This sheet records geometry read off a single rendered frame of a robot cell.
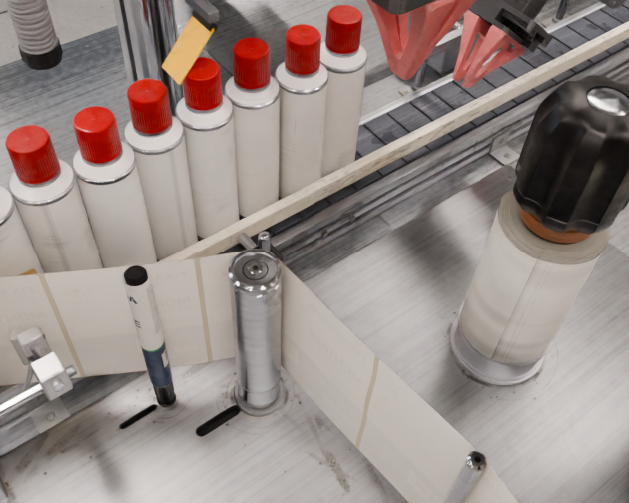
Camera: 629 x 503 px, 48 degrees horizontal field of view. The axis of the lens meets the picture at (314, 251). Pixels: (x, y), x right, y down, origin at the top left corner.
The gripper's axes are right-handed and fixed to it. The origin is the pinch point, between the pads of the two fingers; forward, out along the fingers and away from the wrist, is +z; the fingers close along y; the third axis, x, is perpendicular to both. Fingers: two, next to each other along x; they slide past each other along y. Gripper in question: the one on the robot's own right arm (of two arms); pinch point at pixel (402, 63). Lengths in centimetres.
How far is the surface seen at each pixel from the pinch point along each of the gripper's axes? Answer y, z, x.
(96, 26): 51, 115, 190
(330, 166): 10.5, 28.0, 17.8
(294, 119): 5.0, 18.6, 17.5
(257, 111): 0.9, 15.7, 17.7
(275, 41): 26, 35, 50
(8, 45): 23, 115, 196
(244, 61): 0.6, 10.9, 19.0
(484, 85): 39, 31, 20
